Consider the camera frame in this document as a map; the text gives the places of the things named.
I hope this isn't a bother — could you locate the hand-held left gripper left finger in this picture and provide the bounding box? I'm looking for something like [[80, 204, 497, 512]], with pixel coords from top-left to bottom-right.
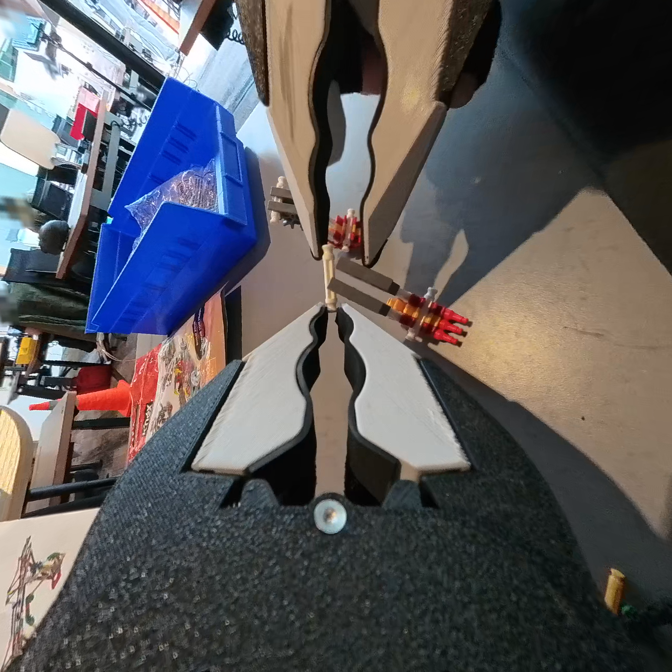
[[190, 303, 327, 477]]

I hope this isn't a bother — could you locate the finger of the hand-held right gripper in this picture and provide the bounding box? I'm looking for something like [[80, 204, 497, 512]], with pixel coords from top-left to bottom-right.
[[361, 0, 453, 266], [264, 0, 333, 260]]

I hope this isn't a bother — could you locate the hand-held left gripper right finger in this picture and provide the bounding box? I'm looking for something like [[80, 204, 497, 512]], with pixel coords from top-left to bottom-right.
[[335, 304, 471, 482]]

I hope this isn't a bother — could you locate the grey red yellow toy assembly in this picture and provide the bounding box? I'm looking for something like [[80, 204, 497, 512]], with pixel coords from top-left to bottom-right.
[[268, 177, 364, 258], [333, 256, 469, 347]]

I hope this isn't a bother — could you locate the person's right hand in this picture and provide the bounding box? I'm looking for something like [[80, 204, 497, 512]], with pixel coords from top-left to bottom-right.
[[362, 47, 390, 96]]

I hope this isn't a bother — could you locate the toy parts bag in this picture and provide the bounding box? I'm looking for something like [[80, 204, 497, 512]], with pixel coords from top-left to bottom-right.
[[126, 291, 228, 465]]

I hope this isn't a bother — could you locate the wooden background table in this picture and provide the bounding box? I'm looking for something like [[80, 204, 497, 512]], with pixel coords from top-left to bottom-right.
[[178, 0, 234, 56]]

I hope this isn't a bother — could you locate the orange traffic cone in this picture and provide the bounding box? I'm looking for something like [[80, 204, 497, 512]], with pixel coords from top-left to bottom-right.
[[29, 379, 132, 418]]

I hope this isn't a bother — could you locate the clear plastic bag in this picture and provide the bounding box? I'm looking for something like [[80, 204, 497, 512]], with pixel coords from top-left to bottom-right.
[[126, 157, 221, 237]]

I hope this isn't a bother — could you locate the blue plastic bin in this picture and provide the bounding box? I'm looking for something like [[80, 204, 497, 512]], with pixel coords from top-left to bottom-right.
[[85, 78, 258, 337]]

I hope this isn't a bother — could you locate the black metal pole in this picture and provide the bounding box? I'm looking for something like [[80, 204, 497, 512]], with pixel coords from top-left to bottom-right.
[[42, 0, 169, 85]]

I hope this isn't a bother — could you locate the instruction sheet on white stand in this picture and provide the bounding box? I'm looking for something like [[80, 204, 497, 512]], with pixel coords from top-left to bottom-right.
[[31, 391, 78, 507]]

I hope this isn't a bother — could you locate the background workbench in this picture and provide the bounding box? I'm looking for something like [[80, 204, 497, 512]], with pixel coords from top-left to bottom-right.
[[55, 92, 124, 279]]

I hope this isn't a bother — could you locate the yellow toy rod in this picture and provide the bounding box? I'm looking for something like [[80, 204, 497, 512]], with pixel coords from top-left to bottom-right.
[[604, 568, 627, 615]]

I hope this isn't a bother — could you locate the printed instruction sheet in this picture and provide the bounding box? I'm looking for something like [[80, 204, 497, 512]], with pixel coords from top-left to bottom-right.
[[0, 517, 100, 670]]

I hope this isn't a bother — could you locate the pale wooden stand with post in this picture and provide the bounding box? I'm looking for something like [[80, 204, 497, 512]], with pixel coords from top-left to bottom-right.
[[0, 405, 36, 522]]

